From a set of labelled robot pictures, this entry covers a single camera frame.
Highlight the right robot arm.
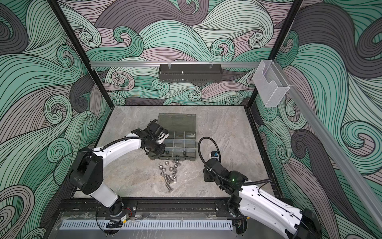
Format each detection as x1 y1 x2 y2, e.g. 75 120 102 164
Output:
204 157 322 239

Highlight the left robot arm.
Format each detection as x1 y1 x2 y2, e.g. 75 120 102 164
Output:
68 120 169 216

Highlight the grey plastic organizer box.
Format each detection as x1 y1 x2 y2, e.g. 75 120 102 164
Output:
148 113 197 161

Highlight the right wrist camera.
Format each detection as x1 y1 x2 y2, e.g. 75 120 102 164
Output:
210 151 221 162

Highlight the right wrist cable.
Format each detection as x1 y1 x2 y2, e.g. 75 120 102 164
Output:
197 136 222 168

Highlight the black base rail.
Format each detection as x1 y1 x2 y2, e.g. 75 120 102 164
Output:
58 197 243 218

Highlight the black wall tray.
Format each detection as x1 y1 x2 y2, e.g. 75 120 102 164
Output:
158 64 223 83

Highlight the white slotted cable duct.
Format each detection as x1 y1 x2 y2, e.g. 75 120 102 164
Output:
59 220 233 231

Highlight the aluminium wall rail back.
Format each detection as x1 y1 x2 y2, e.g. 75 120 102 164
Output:
89 61 260 68

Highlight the aluminium wall rail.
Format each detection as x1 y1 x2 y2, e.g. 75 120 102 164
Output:
89 61 260 68
273 62 382 229

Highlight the clear plastic wall holder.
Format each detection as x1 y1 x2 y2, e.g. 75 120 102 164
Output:
252 60 290 108

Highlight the aluminium wall rail right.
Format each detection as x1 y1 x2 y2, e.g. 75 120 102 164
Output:
273 62 382 229

